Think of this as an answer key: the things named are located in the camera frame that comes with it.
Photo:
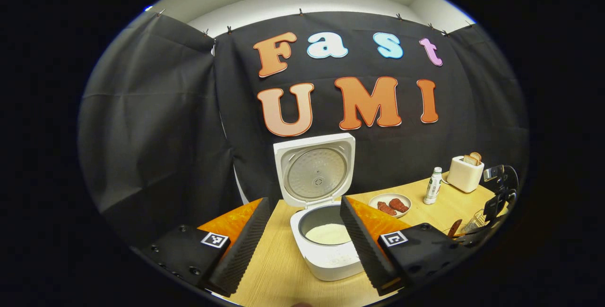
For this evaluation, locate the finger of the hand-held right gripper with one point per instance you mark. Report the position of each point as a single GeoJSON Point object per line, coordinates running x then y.
{"type": "Point", "coordinates": [477, 239]}

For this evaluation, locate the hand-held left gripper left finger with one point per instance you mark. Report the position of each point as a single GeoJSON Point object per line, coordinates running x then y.
{"type": "Point", "coordinates": [238, 250]}

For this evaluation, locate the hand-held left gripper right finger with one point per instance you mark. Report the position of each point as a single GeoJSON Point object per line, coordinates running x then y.
{"type": "Point", "coordinates": [366, 252]}

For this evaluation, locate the brown wooden spoon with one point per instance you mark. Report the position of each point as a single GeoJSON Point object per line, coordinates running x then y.
{"type": "Point", "coordinates": [454, 227]}

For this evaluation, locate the white rice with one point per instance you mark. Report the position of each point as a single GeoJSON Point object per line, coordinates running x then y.
{"type": "Point", "coordinates": [326, 234]}

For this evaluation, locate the white rice cooker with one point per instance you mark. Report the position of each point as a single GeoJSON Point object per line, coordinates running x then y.
{"type": "Point", "coordinates": [314, 174]}

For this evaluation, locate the white toaster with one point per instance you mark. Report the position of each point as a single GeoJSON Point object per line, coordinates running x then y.
{"type": "Point", "coordinates": [463, 178]}

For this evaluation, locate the red meat piece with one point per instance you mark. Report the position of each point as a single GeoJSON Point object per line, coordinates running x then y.
{"type": "Point", "coordinates": [386, 208]}
{"type": "Point", "coordinates": [399, 205]}

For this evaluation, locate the toasted bread slice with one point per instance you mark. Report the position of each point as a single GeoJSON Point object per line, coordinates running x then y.
{"type": "Point", "coordinates": [477, 156]}
{"type": "Point", "coordinates": [470, 159]}

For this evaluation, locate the white bottle green label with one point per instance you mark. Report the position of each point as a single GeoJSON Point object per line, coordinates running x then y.
{"type": "Point", "coordinates": [432, 189]}

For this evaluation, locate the white round plate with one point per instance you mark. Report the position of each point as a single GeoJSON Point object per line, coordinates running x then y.
{"type": "Point", "coordinates": [409, 202]}

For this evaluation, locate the black backdrop cloth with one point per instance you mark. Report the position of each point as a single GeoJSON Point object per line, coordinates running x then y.
{"type": "Point", "coordinates": [165, 132]}

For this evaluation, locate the row of black clips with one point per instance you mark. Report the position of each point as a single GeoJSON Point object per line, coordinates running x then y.
{"type": "Point", "coordinates": [300, 12]}

